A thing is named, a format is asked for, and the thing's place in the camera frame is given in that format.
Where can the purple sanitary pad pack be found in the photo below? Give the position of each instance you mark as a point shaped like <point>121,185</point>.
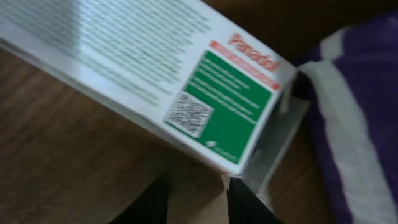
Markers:
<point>350,78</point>

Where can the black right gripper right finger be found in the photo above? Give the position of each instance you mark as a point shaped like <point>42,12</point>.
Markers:
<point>244,207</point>

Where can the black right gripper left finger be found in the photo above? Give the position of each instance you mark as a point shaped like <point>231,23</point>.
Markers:
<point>150,207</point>

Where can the white green medicine box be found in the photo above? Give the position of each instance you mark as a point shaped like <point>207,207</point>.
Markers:
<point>179,69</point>

